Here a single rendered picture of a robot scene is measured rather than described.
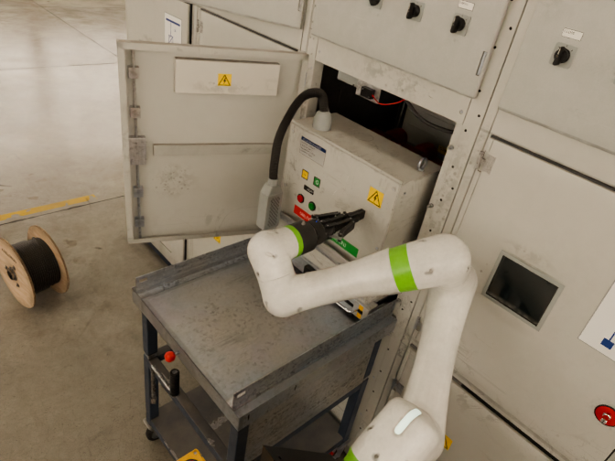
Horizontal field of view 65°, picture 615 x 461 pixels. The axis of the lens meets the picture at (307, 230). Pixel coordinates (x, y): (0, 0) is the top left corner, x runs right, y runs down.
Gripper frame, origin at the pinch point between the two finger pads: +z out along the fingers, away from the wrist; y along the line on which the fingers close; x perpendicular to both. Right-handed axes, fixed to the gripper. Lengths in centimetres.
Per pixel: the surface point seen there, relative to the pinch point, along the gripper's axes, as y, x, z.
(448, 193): 19.3, 13.9, 15.7
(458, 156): 18.2, 25.2, 15.8
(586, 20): 36, 65, 14
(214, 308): -22, -38, -35
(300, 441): 5, -106, -7
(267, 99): -54, 18, 6
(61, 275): -144, -105, -46
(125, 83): -69, 23, -40
